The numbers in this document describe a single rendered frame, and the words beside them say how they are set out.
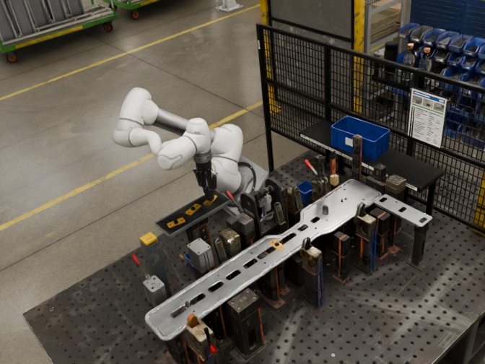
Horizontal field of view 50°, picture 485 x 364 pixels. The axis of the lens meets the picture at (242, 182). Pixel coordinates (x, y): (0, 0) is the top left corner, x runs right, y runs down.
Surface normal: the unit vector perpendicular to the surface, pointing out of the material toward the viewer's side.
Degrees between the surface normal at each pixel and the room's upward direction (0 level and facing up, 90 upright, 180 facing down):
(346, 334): 0
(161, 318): 0
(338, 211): 0
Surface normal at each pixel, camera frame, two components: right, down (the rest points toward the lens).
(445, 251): -0.11, -0.81
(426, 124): -0.76, 0.44
